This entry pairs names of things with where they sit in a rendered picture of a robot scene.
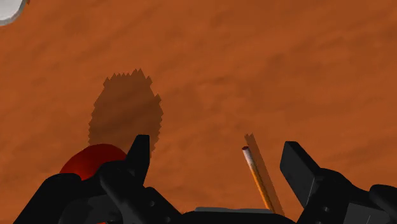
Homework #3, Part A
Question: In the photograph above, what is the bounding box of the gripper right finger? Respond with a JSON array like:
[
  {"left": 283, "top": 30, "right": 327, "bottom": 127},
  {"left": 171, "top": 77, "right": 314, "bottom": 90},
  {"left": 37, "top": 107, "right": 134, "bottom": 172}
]
[{"left": 279, "top": 141, "right": 397, "bottom": 224}]

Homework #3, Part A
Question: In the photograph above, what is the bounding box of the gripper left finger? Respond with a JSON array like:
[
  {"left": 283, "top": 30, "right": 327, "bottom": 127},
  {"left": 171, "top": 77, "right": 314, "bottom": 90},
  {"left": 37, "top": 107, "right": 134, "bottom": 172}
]
[{"left": 13, "top": 134, "right": 182, "bottom": 224}]

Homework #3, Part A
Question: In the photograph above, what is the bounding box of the red apple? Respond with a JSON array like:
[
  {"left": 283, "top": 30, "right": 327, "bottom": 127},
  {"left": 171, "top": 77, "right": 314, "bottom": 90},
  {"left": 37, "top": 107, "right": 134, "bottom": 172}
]
[{"left": 59, "top": 143, "right": 128, "bottom": 181}]

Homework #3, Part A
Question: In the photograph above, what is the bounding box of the orange pencil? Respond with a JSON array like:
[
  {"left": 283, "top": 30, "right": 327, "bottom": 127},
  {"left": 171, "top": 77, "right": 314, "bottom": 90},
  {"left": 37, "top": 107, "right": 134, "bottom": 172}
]
[{"left": 242, "top": 146, "right": 276, "bottom": 214}]

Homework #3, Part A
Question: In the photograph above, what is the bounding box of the white round plate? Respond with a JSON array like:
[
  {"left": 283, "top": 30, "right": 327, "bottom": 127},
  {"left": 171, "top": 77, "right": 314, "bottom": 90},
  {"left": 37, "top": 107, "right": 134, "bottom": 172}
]
[{"left": 0, "top": 0, "right": 29, "bottom": 27}]

